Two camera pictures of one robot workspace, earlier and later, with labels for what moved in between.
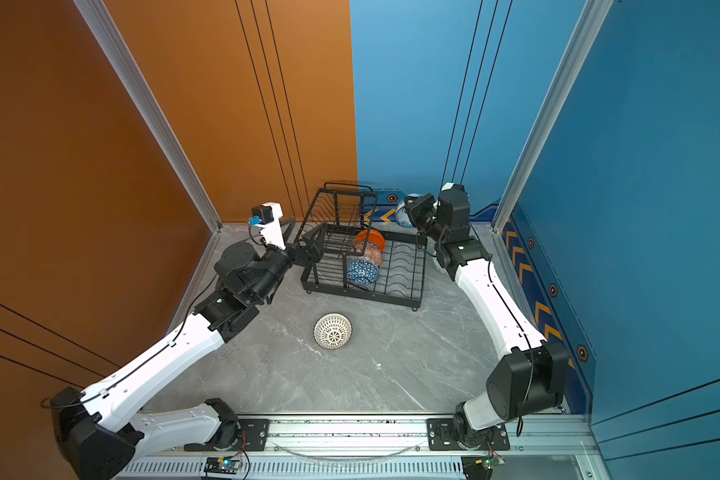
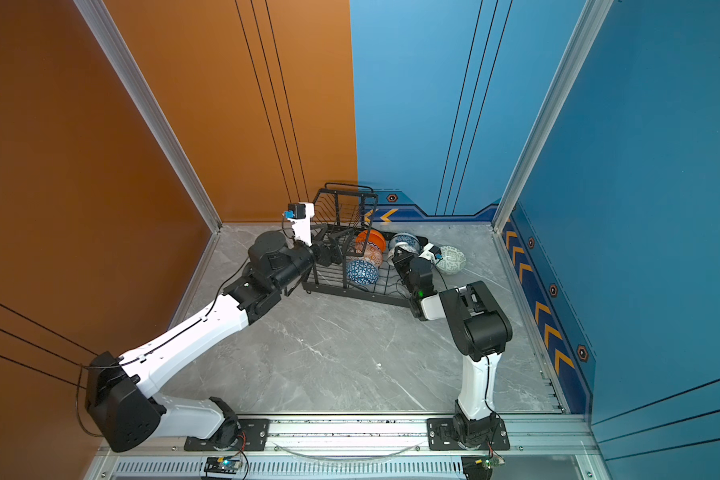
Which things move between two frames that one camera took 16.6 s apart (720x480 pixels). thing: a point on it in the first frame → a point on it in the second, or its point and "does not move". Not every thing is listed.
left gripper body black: (300, 259) → (325, 259)
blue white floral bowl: (402, 214) → (407, 240)
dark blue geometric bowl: (362, 271) does not move
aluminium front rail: (556, 448) does not move
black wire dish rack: (358, 260) does not move
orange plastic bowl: (373, 236) does not move
